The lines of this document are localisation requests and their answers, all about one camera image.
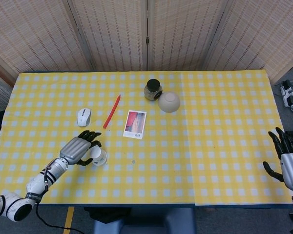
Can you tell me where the yellow floor tape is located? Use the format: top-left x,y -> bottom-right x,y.
63,206 -> 75,234

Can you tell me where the beige upturned bowl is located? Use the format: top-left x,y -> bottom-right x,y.
157,91 -> 181,113

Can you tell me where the yellow checkered tablecloth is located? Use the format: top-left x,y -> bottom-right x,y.
0,72 -> 196,205
179,69 -> 293,207

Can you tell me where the glass jar black lid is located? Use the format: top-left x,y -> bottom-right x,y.
144,78 -> 163,101

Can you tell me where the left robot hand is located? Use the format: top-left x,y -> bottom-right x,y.
59,130 -> 103,167

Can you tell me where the instant photo card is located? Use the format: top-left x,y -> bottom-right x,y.
123,110 -> 147,140

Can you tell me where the red pen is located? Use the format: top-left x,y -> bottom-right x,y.
103,95 -> 122,129

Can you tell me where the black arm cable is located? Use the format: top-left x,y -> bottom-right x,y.
35,167 -> 85,234

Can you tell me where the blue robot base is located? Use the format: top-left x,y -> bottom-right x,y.
92,207 -> 197,234

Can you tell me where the white power strip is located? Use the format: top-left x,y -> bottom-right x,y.
280,80 -> 293,108

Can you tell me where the white computer mouse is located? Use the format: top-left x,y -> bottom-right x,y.
77,108 -> 92,127

